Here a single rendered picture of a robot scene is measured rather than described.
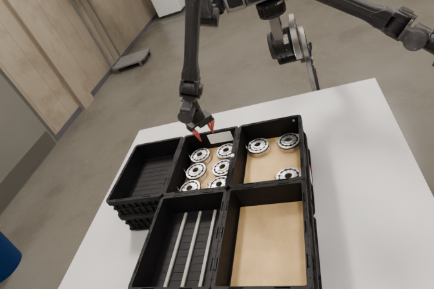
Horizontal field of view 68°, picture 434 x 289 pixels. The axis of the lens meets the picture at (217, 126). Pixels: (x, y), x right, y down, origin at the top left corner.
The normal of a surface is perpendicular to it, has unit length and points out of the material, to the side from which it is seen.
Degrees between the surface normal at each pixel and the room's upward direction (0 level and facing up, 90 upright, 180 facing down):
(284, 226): 0
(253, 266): 0
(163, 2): 90
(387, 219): 0
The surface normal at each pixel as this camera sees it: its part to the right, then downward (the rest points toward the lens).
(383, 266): -0.35, -0.76
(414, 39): -0.59, 0.37
